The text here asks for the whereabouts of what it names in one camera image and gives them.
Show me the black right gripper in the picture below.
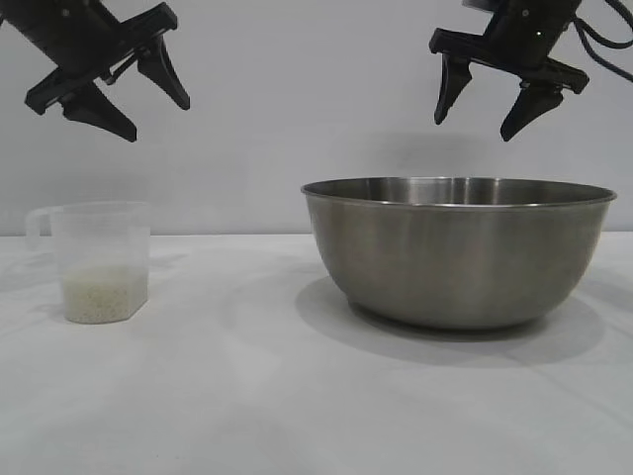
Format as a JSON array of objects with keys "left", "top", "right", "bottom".
[{"left": 428, "top": 0, "right": 590, "bottom": 143}]

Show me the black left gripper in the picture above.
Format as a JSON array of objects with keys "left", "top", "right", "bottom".
[{"left": 0, "top": 0, "right": 192, "bottom": 143}]

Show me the clear plastic measuring cup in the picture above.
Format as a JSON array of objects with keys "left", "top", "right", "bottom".
[{"left": 24, "top": 201, "right": 152, "bottom": 326}]

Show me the stainless steel mixing bowl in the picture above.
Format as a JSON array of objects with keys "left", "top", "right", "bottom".
[{"left": 300, "top": 176, "right": 618, "bottom": 332}]

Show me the white uncooked rice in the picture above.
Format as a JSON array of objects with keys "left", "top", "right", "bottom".
[{"left": 62, "top": 264, "right": 149, "bottom": 326}]

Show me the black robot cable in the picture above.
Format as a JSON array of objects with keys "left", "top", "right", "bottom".
[
  {"left": 573, "top": 17, "right": 633, "bottom": 84},
  {"left": 581, "top": 0, "right": 633, "bottom": 49}
]

